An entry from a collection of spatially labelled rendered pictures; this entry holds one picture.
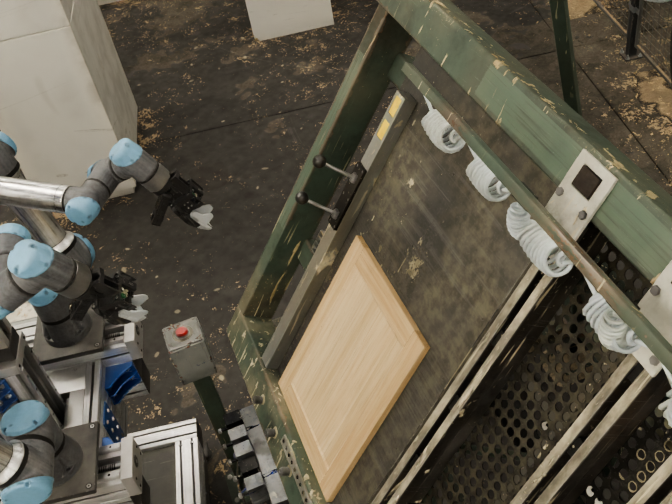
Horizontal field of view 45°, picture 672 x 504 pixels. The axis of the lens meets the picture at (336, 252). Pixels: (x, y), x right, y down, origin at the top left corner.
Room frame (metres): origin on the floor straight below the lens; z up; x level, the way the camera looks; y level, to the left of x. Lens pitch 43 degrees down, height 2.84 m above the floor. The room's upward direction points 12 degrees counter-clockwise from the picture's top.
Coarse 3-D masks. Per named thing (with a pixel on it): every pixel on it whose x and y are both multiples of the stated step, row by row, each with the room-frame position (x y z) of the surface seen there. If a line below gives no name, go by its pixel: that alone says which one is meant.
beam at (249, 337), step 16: (240, 320) 1.86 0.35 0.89; (256, 320) 1.85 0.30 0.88; (240, 336) 1.81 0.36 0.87; (256, 336) 1.77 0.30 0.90; (240, 352) 1.76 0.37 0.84; (256, 352) 1.69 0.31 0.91; (240, 368) 1.72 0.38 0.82; (256, 368) 1.65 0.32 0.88; (256, 384) 1.61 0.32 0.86; (272, 384) 1.56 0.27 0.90; (272, 400) 1.51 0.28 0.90; (272, 416) 1.47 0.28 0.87; (288, 416) 1.44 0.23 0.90; (288, 432) 1.38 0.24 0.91; (272, 448) 1.39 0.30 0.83; (304, 448) 1.32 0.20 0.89; (288, 464) 1.30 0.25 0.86; (304, 464) 1.26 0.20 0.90; (288, 480) 1.26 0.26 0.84; (304, 480) 1.22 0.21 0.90; (288, 496) 1.23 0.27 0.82; (320, 496) 1.16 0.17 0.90
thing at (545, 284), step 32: (576, 160) 1.12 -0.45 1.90; (576, 192) 1.07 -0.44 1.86; (608, 192) 1.02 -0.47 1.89; (512, 224) 1.02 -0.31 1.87; (576, 224) 1.03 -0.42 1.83; (544, 288) 1.02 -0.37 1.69; (512, 320) 1.05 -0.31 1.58; (544, 320) 1.02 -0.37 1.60; (480, 352) 1.03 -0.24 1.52; (512, 352) 1.00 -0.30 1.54; (480, 384) 0.99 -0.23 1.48; (448, 416) 0.99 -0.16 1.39; (480, 416) 0.99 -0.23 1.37; (416, 448) 1.00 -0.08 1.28; (448, 448) 0.97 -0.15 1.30; (416, 480) 0.95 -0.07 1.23
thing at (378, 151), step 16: (400, 96) 1.76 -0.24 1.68; (400, 112) 1.74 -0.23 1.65; (400, 128) 1.74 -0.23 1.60; (384, 144) 1.73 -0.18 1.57; (368, 160) 1.73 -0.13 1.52; (384, 160) 1.72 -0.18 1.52; (368, 176) 1.71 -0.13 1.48; (368, 192) 1.71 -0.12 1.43; (352, 208) 1.70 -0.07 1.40; (352, 224) 1.70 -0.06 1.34; (336, 240) 1.69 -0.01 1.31; (320, 256) 1.69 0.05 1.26; (320, 272) 1.67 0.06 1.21; (304, 288) 1.67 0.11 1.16; (288, 304) 1.70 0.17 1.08; (304, 304) 1.66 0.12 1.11; (288, 320) 1.66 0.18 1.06; (272, 336) 1.68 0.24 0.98; (288, 336) 1.64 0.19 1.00; (272, 352) 1.64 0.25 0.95; (272, 368) 1.63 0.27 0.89
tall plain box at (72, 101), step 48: (0, 0) 3.85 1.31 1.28; (48, 0) 3.86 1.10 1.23; (96, 0) 4.69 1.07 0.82; (0, 48) 3.84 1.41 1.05; (48, 48) 3.85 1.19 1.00; (96, 48) 4.22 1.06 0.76; (0, 96) 3.84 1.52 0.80; (48, 96) 3.85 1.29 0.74; (96, 96) 3.85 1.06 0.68; (48, 144) 3.84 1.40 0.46; (96, 144) 3.85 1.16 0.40
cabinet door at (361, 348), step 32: (352, 256) 1.60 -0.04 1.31; (352, 288) 1.53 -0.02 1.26; (384, 288) 1.43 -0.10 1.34; (320, 320) 1.57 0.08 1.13; (352, 320) 1.46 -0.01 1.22; (384, 320) 1.37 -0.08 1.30; (320, 352) 1.50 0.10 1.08; (352, 352) 1.39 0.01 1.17; (384, 352) 1.30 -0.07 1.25; (416, 352) 1.22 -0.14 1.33; (288, 384) 1.53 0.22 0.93; (320, 384) 1.42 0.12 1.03; (352, 384) 1.33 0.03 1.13; (384, 384) 1.24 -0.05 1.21; (320, 416) 1.35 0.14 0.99; (352, 416) 1.26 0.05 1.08; (384, 416) 1.19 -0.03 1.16; (320, 448) 1.28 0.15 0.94; (352, 448) 1.19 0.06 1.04; (320, 480) 1.20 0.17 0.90
